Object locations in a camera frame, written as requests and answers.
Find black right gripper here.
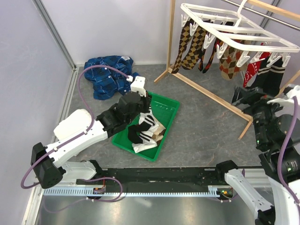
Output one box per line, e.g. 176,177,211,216
231,83,293,146

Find white black-striped sock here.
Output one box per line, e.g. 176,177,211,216
138,113,165,134
132,131,157,153

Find black beige-striped sock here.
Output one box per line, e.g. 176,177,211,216
262,59,285,97
248,56,273,93

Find beige brown striped sock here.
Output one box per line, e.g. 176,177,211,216
152,126,166,146

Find black white-striped sock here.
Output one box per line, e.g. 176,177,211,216
127,125,143,144

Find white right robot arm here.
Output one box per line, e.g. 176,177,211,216
214,85,300,225

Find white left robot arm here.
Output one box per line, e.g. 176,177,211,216
30,91,152,189

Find white sock drying hanger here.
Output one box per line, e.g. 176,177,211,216
180,1,300,67

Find wooden hanger rack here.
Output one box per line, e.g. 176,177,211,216
153,0,300,140

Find green plastic tray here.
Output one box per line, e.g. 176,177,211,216
112,92,180,162

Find red patterned sock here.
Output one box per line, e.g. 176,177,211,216
243,52,270,88

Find tan orange argyle sock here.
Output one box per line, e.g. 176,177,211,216
219,47,236,80
219,46,248,81

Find blue plaid shirt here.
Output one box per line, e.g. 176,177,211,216
84,55,139,100

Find brown yellow argyle sock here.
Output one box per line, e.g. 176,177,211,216
181,27,207,70
172,19,194,74

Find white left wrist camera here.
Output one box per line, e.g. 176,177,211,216
126,76,146,97

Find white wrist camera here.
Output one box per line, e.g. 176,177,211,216
267,84,300,107
126,76,146,97

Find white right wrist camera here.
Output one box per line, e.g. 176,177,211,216
267,84,300,107

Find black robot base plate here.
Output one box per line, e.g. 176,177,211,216
92,160,238,190

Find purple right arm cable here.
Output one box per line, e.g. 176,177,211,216
277,96,300,204

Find grey slotted cable duct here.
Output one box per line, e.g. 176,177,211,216
44,186,233,197

